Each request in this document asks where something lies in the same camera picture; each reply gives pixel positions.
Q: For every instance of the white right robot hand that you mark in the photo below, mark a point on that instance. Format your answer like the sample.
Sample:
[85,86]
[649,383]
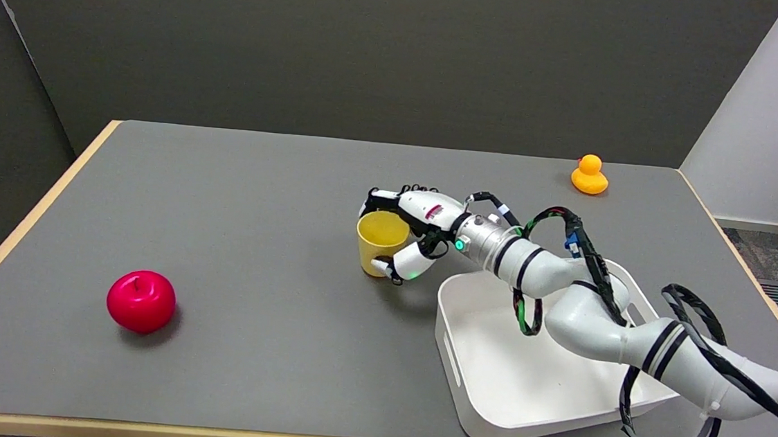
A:
[423,221]

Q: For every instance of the yellow plastic cup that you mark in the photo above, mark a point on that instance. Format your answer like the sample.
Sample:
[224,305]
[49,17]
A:
[379,242]

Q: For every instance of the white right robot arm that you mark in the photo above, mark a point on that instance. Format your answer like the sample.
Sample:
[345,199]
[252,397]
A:
[597,304]

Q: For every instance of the yellow rubber duck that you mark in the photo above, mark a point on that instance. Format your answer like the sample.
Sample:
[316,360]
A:
[589,176]

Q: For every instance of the white plastic bin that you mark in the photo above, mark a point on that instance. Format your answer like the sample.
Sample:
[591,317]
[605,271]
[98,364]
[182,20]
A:
[522,375]

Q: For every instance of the red apple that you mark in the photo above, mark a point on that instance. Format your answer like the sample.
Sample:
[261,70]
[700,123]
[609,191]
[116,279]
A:
[141,300]

